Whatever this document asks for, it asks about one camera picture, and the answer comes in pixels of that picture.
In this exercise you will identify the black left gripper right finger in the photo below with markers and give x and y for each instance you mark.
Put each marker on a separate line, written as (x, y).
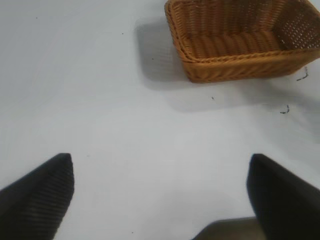
(282, 200)

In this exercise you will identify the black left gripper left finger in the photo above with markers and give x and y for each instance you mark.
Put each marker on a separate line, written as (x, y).
(37, 200)

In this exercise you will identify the brown wicker basket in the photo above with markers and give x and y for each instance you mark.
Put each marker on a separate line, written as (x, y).
(237, 65)

